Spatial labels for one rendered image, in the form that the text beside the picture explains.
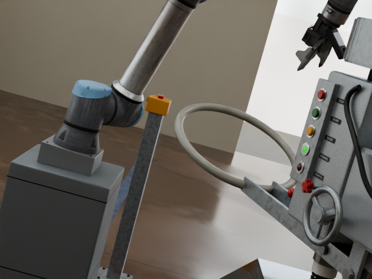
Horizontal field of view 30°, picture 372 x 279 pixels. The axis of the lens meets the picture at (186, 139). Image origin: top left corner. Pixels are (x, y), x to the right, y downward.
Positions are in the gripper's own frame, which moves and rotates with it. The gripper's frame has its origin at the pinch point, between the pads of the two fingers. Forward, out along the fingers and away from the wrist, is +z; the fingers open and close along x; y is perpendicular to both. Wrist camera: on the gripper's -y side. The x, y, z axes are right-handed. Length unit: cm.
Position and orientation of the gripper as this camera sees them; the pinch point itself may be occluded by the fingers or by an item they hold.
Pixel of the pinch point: (309, 70)
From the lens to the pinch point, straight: 255.1
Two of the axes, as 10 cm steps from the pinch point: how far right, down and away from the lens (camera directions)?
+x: -6.5, 1.6, -7.4
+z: -3.8, 7.7, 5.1
